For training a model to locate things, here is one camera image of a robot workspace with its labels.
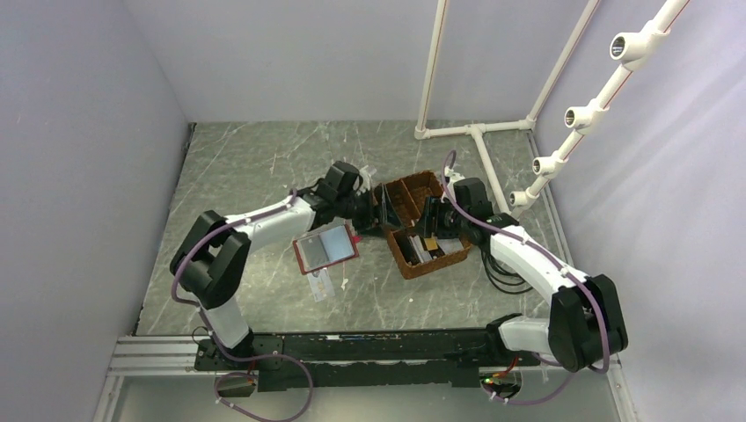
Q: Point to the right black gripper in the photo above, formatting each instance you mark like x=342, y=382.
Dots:
x=434, y=207

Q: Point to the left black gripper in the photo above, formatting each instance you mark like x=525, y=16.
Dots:
x=369, y=224

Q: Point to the gold striped credit card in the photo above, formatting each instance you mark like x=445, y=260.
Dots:
x=430, y=243

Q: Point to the white card stack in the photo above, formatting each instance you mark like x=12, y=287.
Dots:
x=418, y=250

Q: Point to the red leather card holder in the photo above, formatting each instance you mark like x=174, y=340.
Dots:
x=339, y=242

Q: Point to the grey credit card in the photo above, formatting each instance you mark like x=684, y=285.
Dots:
x=314, y=252

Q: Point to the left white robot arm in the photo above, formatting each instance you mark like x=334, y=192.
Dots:
x=209, y=265

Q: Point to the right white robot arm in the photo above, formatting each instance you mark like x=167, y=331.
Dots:
x=585, y=325

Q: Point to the brown woven basket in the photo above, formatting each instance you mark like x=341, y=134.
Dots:
x=408, y=223

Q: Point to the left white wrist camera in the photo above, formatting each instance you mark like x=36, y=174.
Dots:
x=367, y=174

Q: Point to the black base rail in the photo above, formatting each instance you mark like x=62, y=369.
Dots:
x=460, y=358

